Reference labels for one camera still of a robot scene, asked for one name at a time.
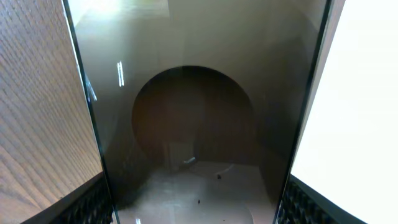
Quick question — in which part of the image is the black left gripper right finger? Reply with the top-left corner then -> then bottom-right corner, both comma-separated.
274,175 -> 364,224

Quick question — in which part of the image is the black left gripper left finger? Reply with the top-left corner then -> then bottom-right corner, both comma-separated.
22,173 -> 114,224

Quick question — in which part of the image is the Samsung Galaxy smartphone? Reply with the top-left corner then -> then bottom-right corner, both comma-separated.
63,0 -> 333,223

